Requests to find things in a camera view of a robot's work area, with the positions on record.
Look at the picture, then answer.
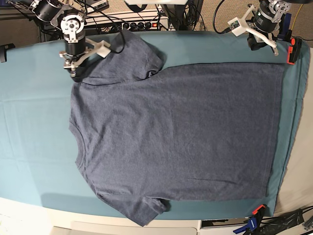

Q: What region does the orange black clamp top right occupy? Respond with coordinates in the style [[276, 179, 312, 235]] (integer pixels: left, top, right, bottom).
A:
[[287, 38, 302, 65]]

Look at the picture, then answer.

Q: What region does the black camera cable image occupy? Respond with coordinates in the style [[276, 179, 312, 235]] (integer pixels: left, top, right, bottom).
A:
[[212, 0, 231, 35], [83, 4, 128, 54]]

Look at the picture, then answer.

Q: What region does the black bag bottom right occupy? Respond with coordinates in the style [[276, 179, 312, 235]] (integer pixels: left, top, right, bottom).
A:
[[254, 206, 313, 235]]

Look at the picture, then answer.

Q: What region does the white drawer unit front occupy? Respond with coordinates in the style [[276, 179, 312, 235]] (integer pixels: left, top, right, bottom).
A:
[[50, 220, 242, 235]]

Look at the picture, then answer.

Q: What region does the white power strip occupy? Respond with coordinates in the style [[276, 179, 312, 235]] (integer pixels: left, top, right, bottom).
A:
[[85, 16, 169, 33]]

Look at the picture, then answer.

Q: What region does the yellow cable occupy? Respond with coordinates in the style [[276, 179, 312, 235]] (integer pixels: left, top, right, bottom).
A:
[[292, 2, 304, 30]]

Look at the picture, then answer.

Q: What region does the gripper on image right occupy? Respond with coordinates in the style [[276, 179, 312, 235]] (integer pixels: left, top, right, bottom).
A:
[[246, 4, 284, 51]]

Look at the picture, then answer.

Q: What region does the white overhead mount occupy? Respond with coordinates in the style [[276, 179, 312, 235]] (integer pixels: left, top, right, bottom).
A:
[[124, 0, 188, 5]]

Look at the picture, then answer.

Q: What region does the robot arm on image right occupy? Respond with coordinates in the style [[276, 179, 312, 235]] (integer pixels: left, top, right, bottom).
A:
[[246, 0, 312, 42]]

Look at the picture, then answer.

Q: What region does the black clamp left edge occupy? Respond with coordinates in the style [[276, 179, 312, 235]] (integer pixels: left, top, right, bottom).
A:
[[0, 43, 15, 63]]

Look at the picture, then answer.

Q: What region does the blue black clamp top right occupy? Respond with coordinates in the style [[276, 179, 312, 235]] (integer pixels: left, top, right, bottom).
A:
[[277, 13, 292, 42]]

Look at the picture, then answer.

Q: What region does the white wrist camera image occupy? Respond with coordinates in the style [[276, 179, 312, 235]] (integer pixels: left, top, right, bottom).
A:
[[227, 17, 246, 37], [96, 40, 111, 58]]

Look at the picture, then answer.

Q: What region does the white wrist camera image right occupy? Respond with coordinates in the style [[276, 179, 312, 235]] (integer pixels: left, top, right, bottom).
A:
[[227, 17, 246, 37]]

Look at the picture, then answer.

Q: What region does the teal table cloth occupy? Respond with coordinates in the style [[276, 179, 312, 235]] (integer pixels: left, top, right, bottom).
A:
[[0, 31, 313, 220]]

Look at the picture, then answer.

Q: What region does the blue-grey heathered T-shirt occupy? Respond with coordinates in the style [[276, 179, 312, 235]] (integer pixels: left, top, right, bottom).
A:
[[69, 30, 284, 226]]

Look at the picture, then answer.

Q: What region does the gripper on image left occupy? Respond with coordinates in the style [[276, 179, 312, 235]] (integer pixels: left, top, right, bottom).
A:
[[59, 37, 98, 83]]

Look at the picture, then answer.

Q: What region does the orange blue clamp bottom right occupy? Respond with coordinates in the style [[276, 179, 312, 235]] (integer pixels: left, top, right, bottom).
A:
[[233, 204, 267, 235]]

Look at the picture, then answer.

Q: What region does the black camera cable image left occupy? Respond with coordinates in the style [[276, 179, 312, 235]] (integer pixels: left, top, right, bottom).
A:
[[83, 4, 128, 54]]

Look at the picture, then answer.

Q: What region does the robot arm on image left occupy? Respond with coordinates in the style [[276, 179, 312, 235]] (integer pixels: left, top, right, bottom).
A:
[[6, 0, 96, 83]]

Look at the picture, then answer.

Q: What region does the black camera cable image right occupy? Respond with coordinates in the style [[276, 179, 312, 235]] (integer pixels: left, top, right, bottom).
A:
[[212, 0, 231, 35]]

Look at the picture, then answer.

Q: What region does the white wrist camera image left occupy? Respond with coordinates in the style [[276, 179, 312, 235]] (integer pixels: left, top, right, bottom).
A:
[[96, 40, 111, 58]]

